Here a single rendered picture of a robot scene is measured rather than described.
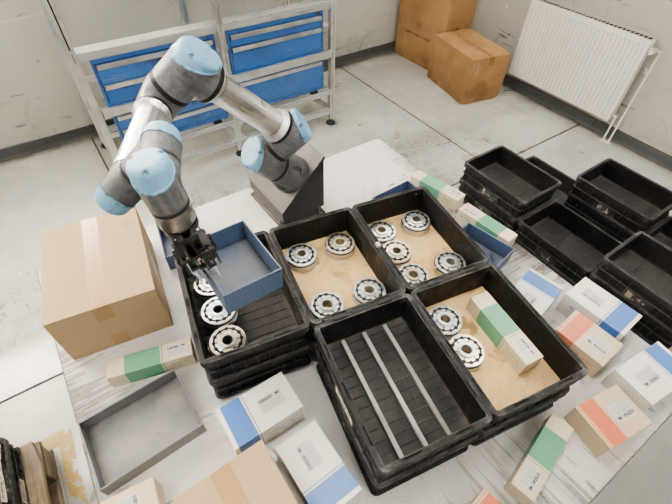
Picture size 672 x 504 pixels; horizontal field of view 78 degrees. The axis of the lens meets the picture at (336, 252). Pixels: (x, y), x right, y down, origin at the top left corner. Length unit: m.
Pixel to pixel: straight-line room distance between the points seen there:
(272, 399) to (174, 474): 0.31
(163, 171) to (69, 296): 0.75
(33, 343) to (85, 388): 1.17
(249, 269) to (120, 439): 0.59
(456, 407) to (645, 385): 0.57
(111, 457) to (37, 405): 1.11
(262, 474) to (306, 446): 0.14
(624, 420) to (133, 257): 1.49
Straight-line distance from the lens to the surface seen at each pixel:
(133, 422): 1.38
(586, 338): 1.53
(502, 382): 1.27
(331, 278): 1.37
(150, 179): 0.77
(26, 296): 2.86
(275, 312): 1.30
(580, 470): 1.41
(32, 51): 3.70
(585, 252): 2.42
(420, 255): 1.47
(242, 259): 1.12
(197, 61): 1.17
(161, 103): 1.21
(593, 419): 1.40
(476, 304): 1.31
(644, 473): 2.37
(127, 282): 1.40
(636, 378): 1.51
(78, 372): 1.53
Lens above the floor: 1.90
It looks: 48 degrees down
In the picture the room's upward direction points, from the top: 2 degrees clockwise
